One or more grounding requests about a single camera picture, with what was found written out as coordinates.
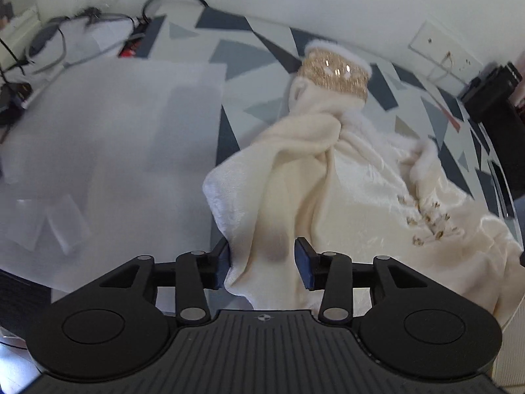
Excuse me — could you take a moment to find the white wall socket panel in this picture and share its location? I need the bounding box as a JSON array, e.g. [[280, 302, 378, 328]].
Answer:
[[409, 20, 483, 84]]

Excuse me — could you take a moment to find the grey cable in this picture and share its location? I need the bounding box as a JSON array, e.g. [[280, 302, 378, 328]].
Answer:
[[16, 11, 139, 108]]

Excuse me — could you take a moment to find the cream embroidered fluffy garment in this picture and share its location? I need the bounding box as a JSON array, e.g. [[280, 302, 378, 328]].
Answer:
[[203, 40, 524, 325]]

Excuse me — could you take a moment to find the geometric patterned table mat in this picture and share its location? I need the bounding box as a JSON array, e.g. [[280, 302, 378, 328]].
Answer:
[[136, 0, 521, 238]]

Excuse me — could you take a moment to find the white plugged cable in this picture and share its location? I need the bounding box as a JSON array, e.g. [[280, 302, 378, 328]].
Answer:
[[426, 51, 455, 81]]

